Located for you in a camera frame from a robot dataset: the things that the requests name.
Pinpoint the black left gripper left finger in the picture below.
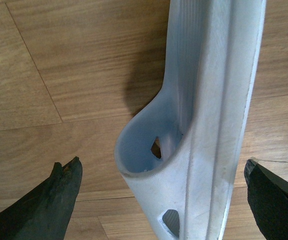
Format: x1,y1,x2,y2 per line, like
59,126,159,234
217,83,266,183
0,156,83,240

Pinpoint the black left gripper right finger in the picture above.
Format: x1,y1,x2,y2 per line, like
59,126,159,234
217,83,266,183
244,159,288,240

